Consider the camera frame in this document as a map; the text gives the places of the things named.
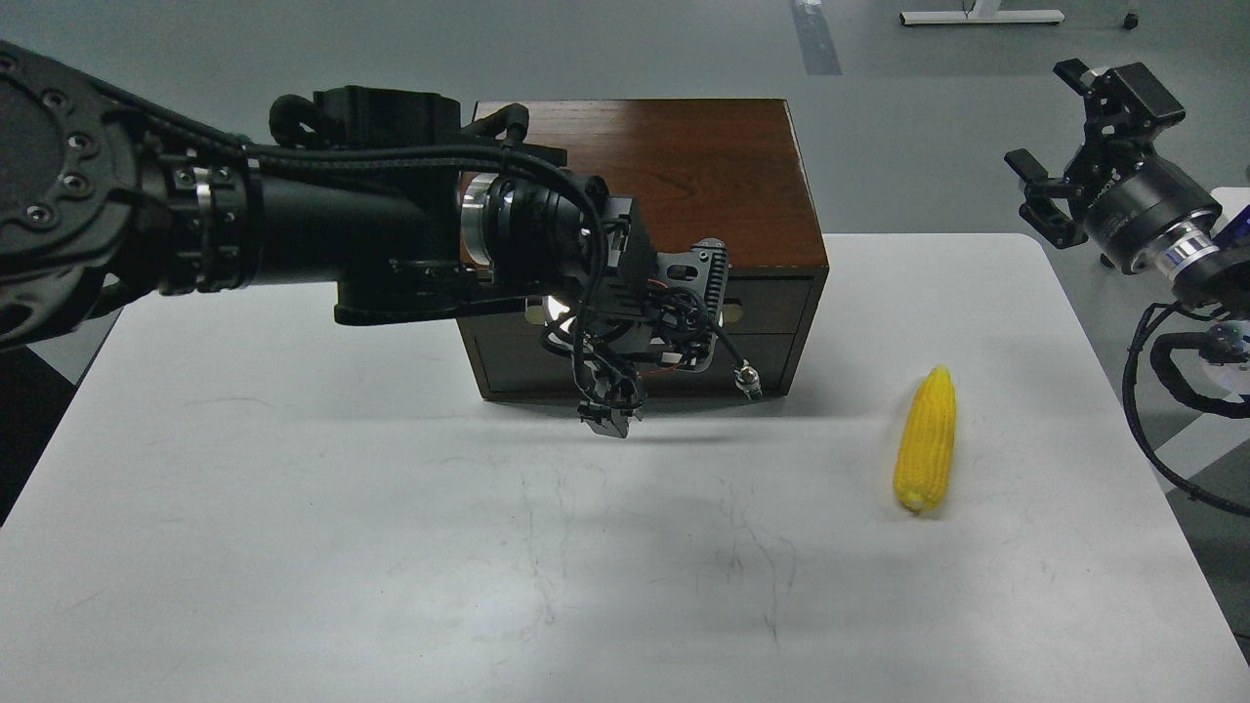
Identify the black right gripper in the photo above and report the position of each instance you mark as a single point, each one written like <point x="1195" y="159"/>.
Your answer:
<point x="1126" y="109"/>

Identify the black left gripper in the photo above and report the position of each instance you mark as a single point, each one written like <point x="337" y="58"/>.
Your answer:
<point x="631" y="311"/>

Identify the drawer with white handle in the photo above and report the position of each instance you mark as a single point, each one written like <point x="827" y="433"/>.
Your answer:
<point x="509" y="364"/>

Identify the yellow corn cob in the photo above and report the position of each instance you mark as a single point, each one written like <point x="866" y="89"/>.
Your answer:
<point x="926" y="450"/>

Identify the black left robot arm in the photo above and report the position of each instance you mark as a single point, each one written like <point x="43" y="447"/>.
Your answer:
<point x="415" y="217"/>

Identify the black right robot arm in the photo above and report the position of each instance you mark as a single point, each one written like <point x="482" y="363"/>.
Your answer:
<point x="1202" y="268"/>

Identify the dark wooden drawer cabinet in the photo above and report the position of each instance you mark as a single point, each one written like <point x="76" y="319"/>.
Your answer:
<point x="724" y="168"/>

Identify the white table leg base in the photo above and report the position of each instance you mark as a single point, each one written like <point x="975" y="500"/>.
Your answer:
<point x="983" y="13"/>

